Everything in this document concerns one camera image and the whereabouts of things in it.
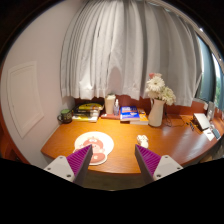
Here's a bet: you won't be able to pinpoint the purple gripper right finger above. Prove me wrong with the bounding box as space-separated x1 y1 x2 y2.
135 145 182 184

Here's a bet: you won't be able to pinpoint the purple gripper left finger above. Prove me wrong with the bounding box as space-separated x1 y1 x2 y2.
45 145 93 186

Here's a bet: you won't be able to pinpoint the round cartoon mouse pad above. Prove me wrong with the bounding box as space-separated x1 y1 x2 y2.
74 131 114 166

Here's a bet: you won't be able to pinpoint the yellow book under blue book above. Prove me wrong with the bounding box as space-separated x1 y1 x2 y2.
131 114 148 125

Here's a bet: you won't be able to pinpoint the white ceramic vase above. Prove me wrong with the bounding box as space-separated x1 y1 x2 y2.
148 99 165 127

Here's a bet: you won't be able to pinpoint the dark green mug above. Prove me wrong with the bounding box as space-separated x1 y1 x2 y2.
57 109 72 124

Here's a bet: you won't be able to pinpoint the white paper card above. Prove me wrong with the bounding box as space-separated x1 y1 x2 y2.
203 129 215 141

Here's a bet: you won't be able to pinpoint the clear sanitizer bottle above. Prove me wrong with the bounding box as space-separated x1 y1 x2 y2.
113 99 119 116

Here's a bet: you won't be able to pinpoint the white box device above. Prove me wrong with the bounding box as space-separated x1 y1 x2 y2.
193 113 210 131

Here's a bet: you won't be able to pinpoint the white and pink flowers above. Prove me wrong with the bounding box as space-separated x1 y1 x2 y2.
145 73 176 106

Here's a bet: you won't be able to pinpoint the white pleated curtain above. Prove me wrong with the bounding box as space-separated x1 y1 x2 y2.
61 0 202 106

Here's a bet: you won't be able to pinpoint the white wall panel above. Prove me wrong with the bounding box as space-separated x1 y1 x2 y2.
7 61 44 138

